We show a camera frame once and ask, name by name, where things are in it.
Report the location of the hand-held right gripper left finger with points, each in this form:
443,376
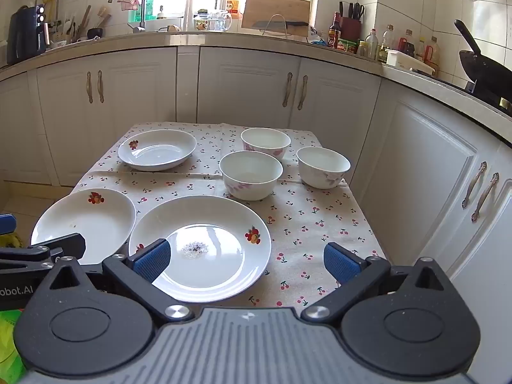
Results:
154,258

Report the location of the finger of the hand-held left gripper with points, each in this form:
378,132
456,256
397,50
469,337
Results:
68,244
7,224

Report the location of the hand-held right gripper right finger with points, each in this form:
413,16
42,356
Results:
340,264

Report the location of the white pink floral bowl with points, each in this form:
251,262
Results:
251,176
266,142
323,168

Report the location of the yellow plastic bag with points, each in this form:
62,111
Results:
10,240

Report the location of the cherry print tablecloth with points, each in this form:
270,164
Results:
312,228

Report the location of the green plastic bag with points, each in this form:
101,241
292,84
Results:
8,344

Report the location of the white cabinet door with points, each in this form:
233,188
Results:
244,84
492,268
18,128
420,160
336,100
64,120
136,104

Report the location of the narrow white cabinet panel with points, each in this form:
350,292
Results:
188,84

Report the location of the black air fryer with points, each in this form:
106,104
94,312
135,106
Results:
24,34

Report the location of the dish rack with utensils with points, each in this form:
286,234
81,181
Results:
70,32

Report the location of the white plastic tray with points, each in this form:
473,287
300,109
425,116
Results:
404,60

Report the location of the green seasoning packet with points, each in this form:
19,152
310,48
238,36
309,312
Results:
347,44

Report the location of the beige kitchen countertop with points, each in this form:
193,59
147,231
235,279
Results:
180,40

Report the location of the black gas stove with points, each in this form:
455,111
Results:
492,103

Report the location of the clear condiment bottle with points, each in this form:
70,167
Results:
372,44

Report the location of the yellow cooking oil bottle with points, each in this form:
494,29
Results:
386,44

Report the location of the small amber bottle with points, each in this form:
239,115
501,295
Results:
420,50

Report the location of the dark red label bottle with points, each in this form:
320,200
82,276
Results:
407,44

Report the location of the dark soy sauce bottle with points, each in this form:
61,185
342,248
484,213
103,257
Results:
334,32

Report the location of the knife block with knives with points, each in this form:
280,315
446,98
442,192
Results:
351,28

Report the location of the floral glass jar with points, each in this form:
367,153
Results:
201,20

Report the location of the black wok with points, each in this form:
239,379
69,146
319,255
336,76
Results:
484,68

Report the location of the metal kitchen faucet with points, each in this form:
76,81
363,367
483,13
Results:
142,12

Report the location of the white plastic cup stack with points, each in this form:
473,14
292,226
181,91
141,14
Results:
188,12

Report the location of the green dish soap bottle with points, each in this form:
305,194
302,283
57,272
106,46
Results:
149,6

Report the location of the wooden cutting board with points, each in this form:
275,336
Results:
276,8

